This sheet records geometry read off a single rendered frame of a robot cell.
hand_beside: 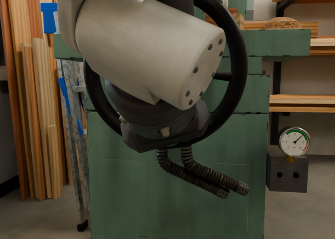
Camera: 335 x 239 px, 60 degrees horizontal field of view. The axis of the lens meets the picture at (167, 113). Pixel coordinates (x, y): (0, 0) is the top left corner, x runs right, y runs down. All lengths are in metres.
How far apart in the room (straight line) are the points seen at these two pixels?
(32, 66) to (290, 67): 2.38
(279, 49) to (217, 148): 0.27
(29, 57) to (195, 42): 1.85
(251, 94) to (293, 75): 2.55
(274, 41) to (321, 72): 2.63
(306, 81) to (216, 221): 2.64
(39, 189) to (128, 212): 1.36
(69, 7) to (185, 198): 0.59
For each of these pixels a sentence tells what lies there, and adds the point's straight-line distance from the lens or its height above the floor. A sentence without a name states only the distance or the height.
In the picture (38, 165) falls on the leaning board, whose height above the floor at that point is 0.24.
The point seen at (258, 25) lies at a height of 0.93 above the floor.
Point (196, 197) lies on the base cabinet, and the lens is 0.74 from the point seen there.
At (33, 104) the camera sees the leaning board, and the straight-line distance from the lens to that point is 2.00.
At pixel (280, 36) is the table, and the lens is 0.71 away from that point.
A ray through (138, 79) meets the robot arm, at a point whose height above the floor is 0.79.
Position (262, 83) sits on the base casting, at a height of 0.78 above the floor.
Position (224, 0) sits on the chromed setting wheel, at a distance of 0.95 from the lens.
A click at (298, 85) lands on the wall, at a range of 3.26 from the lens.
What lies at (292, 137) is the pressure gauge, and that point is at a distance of 0.66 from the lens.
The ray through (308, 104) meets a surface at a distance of 2.86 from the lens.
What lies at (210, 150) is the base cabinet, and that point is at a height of 0.62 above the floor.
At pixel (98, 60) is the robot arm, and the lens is 0.24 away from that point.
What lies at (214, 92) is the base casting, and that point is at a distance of 0.68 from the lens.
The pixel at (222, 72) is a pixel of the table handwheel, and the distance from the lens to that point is 0.50.
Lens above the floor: 0.79
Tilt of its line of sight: 7 degrees down
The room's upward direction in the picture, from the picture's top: straight up
